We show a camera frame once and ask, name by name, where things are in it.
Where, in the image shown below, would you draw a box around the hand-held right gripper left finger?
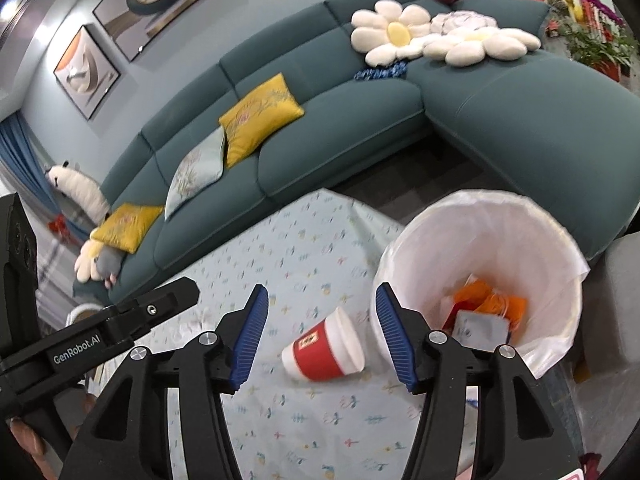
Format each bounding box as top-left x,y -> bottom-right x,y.
60,284 -> 271,480

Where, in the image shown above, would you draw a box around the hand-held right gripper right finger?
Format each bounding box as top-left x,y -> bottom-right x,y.
375,281 -> 583,480

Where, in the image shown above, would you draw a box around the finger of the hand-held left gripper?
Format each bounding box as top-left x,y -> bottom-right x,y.
107,276 -> 201,343

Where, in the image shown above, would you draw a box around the red paper cup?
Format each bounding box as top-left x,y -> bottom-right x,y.
281,306 -> 366,383

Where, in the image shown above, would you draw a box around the orange plastic bag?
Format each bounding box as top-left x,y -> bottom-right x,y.
440,274 -> 528,346

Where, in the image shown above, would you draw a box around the trash bin with white liner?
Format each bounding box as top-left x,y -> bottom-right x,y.
370,188 -> 591,381

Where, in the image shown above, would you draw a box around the person's left hand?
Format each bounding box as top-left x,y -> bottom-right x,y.
7,417 -> 68,480

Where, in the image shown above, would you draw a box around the grey and white plush toy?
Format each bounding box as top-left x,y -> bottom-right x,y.
75,239 -> 127,288

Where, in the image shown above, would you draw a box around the yellow embroidered cushion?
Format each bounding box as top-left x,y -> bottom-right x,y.
90,203 -> 166,254
218,72 -> 306,168

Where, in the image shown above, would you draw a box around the floral light blue tablecloth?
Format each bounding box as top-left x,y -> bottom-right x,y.
85,187 -> 501,480

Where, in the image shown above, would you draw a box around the red bow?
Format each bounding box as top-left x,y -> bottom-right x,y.
49,214 -> 77,242

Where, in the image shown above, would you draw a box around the light blue embroidered cushion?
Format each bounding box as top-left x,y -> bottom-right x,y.
164,126 -> 227,221

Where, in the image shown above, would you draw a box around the long white plush toy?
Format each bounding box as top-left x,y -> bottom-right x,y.
44,160 -> 112,223

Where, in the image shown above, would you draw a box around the blue curtain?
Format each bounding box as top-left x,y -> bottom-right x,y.
0,112 -> 88,246

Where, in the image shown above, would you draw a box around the teal sofa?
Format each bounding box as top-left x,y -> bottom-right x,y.
72,0 -> 640,306

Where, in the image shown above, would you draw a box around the grey ottoman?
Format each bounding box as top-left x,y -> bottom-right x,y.
575,232 -> 640,386

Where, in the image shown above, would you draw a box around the white flower cushion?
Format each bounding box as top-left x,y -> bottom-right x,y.
425,27 -> 543,67
350,0 -> 433,67

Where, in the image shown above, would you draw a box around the white rose shaped cushion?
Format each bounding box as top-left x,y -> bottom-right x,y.
430,10 -> 497,36

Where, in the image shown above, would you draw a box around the potted green plants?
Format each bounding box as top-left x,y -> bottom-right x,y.
547,0 -> 637,81

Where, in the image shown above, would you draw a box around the small framed wall picture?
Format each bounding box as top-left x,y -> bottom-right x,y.
52,24 -> 122,122

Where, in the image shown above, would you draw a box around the large framed wall picture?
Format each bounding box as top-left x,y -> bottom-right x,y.
92,0 -> 246,63

